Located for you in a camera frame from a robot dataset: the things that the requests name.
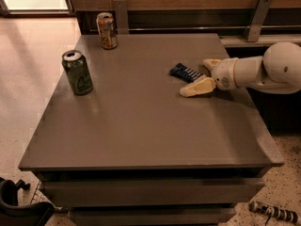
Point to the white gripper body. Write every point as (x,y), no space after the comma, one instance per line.
(224,73)

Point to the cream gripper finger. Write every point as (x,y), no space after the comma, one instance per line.
(200,86)
(211,63)

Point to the blue rxbar blueberry wrapper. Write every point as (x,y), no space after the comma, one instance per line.
(184,73)

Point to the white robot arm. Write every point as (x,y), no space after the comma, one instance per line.
(278,71)

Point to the grey drawer cabinet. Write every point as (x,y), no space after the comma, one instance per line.
(136,125)

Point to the upper grey drawer front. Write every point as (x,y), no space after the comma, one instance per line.
(151,192)

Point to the grey drawer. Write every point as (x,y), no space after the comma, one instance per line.
(151,192)
(152,217)

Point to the orange soda can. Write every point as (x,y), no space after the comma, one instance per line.
(106,29)

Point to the green soda can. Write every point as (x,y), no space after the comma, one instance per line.
(76,69)

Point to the lower grey drawer front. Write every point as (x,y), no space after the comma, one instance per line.
(152,217)

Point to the black white striped stick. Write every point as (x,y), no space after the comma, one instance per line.
(272,211)

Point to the right metal wall bracket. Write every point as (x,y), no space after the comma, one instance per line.
(253,30)

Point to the metal wall bracket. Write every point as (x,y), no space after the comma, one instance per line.
(121,13)
(253,30)

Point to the left metal wall bracket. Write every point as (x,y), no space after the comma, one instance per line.
(121,13)

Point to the wire mesh basket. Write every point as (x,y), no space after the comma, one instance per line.
(38,196)

